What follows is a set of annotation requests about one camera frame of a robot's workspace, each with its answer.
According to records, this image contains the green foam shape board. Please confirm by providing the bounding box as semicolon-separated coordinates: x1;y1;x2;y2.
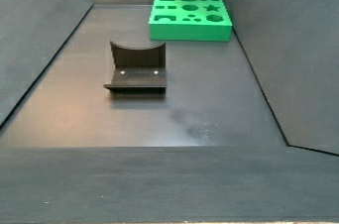
149;0;234;42

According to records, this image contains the black curved holder bracket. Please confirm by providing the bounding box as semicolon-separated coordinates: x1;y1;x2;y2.
103;42;167;91

